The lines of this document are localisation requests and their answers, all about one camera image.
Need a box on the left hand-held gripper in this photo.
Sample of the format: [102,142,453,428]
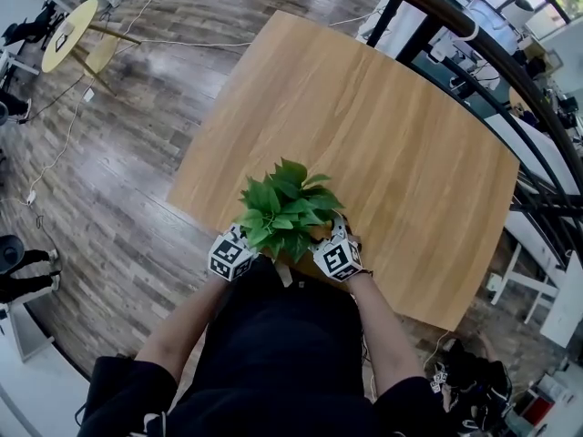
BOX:
[208,223,255,282]

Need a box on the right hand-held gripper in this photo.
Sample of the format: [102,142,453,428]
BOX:
[309,213,363,284]

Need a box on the green leafy potted plant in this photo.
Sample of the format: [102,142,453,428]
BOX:
[232,157,346,264]

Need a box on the person's left forearm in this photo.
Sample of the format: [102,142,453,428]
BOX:
[134,271,231,381]

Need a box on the person's right forearm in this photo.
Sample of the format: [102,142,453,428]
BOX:
[348,269,427,396]

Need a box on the beige fabric strip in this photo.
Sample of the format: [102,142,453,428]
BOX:
[274,260,293,288]

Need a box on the person's black top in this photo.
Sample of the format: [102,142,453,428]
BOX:
[76,256,456,437]

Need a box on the spare hand-held gripper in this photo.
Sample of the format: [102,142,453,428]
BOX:
[429,365,450,395]

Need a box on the black bag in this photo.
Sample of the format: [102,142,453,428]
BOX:
[430,338,514,432]

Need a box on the white cabinet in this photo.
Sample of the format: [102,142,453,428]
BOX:
[0,288,56,364]

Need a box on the black round stool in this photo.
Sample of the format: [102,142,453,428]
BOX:
[0,234,26,275]

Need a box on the white long desk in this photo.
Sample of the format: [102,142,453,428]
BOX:
[482,115,583,263]

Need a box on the red box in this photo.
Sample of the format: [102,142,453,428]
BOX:
[521,393,549,427]

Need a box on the black curved railing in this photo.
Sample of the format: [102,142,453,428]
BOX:
[366,0,583,229]

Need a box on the round yellow side table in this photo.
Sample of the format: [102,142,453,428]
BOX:
[41,0,142,97]

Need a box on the white framed tablet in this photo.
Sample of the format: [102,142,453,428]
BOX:
[54,19,77,53]

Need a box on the long white floor cable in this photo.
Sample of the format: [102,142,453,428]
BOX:
[25,0,393,199]

